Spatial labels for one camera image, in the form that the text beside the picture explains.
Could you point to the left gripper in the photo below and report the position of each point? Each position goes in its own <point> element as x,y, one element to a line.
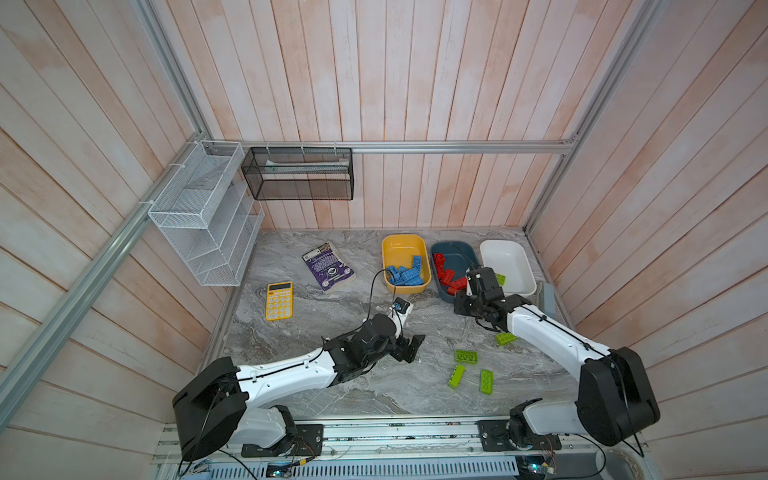
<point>400,352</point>

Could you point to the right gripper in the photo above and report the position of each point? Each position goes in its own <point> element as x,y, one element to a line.
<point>458,304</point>

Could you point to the red lego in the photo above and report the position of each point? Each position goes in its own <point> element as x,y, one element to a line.
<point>439,261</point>

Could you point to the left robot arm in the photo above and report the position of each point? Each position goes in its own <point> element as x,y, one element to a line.
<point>226,403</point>

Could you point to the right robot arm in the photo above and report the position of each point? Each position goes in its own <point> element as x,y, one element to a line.
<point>615,399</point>

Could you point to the white plastic bin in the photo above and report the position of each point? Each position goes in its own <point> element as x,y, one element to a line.
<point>509,259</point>

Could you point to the teal plastic bin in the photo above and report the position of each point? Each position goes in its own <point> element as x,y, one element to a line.
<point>459,256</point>

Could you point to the yellow plastic bin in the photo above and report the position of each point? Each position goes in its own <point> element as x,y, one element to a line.
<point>400,250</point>

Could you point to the purple paperback book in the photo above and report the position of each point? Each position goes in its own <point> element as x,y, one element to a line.
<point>327,266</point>

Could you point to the yellow calculator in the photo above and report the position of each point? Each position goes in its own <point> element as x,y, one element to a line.
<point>279,301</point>

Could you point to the black mesh basket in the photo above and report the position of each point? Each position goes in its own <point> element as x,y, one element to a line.
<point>299,173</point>

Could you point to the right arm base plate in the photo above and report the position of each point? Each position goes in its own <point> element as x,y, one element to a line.
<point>512,435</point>

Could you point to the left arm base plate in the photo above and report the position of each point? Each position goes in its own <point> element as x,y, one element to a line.
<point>302,440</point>

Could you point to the white wire shelf rack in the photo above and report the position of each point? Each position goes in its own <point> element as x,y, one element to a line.
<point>207,214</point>

